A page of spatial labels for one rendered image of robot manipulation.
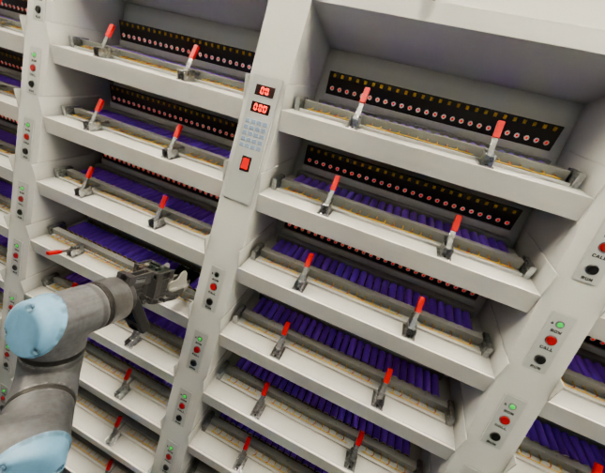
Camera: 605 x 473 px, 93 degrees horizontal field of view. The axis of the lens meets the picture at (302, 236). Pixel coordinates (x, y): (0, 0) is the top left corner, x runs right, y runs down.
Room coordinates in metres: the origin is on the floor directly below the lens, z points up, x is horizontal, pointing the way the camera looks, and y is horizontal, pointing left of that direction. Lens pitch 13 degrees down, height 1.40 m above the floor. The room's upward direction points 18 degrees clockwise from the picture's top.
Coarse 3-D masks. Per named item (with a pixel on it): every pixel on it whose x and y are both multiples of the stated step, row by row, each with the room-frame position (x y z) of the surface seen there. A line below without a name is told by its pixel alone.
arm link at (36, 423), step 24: (48, 384) 0.37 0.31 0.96; (24, 408) 0.32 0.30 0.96; (48, 408) 0.33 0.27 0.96; (72, 408) 0.36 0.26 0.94; (0, 432) 0.28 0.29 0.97; (24, 432) 0.29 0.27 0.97; (48, 432) 0.30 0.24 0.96; (0, 456) 0.26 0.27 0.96; (24, 456) 0.27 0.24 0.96; (48, 456) 0.28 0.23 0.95
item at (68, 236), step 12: (60, 228) 0.87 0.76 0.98; (60, 240) 0.84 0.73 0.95; (72, 240) 0.85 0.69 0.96; (84, 240) 0.85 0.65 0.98; (84, 252) 0.82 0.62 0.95; (96, 252) 0.82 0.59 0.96; (108, 252) 0.82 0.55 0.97; (108, 264) 0.80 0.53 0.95; (120, 264) 0.81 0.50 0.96; (132, 264) 0.80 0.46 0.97
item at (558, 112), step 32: (192, 32) 0.96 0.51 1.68; (224, 32) 0.94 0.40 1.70; (256, 32) 0.91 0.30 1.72; (352, 64) 0.85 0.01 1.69; (384, 64) 0.83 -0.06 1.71; (160, 96) 0.98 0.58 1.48; (320, 96) 0.86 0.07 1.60; (448, 96) 0.79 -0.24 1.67; (480, 96) 0.78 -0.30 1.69; (512, 96) 0.76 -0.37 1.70; (544, 96) 0.75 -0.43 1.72; (480, 192) 0.76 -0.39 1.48
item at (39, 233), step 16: (32, 224) 0.83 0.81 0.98; (48, 224) 0.87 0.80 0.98; (64, 224) 0.90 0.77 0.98; (32, 240) 0.82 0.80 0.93; (48, 240) 0.84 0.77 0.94; (48, 256) 0.82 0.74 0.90; (64, 256) 0.79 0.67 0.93; (80, 256) 0.81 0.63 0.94; (96, 256) 0.82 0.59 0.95; (80, 272) 0.79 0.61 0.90; (96, 272) 0.76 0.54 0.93; (112, 272) 0.78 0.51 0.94; (160, 304) 0.71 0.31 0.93; (176, 304) 0.72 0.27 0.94; (176, 320) 0.71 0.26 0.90
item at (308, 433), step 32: (224, 384) 0.71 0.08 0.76; (256, 384) 0.71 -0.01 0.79; (288, 384) 0.73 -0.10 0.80; (256, 416) 0.64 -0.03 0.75; (288, 416) 0.66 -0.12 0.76; (320, 416) 0.67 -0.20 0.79; (352, 416) 0.70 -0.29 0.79; (288, 448) 0.62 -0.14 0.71; (320, 448) 0.61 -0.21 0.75; (352, 448) 0.61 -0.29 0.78; (384, 448) 0.63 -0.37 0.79; (416, 448) 0.67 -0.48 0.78
